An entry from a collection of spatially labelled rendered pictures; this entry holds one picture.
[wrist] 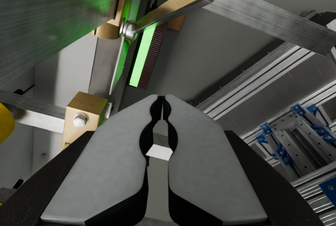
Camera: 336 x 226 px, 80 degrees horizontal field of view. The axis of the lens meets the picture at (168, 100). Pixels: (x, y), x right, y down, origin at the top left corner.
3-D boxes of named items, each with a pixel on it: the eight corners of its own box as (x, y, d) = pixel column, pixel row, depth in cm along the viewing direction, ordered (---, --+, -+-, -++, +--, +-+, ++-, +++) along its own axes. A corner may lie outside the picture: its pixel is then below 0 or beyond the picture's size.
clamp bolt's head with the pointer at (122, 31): (140, 40, 39) (140, 20, 25) (136, 52, 39) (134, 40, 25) (130, 36, 39) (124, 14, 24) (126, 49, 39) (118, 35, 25)
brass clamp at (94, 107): (112, 99, 35) (103, 116, 30) (98, 154, 41) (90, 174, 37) (75, 89, 34) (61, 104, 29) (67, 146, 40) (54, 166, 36)
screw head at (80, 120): (89, 115, 30) (87, 119, 29) (87, 125, 31) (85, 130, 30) (75, 111, 30) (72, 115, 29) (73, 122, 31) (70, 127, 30)
